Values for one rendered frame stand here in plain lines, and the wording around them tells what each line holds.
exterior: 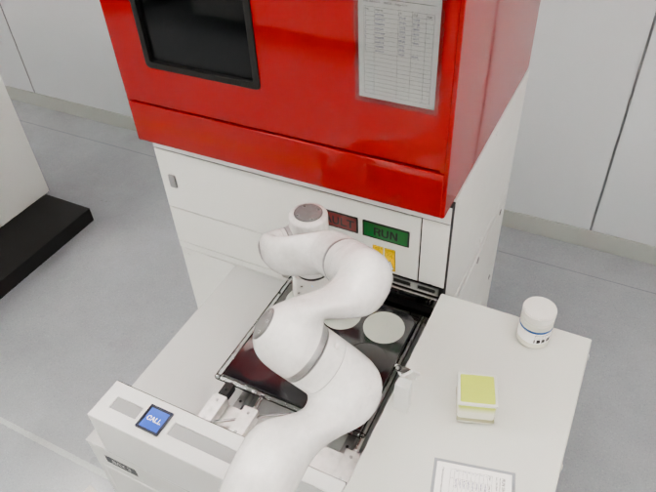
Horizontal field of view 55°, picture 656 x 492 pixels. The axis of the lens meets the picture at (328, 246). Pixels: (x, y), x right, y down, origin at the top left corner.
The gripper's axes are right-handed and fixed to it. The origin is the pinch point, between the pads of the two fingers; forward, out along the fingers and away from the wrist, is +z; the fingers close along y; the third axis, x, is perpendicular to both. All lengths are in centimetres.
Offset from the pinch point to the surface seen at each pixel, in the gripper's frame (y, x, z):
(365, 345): 9.1, -11.1, 2.1
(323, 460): -7.5, -35.8, 4.0
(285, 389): -11.6, -17.9, 2.1
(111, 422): -48, -20, -4
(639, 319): 145, 39, 92
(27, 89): -127, 328, 81
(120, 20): -30, 40, -62
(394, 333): 16.8, -9.7, 2.0
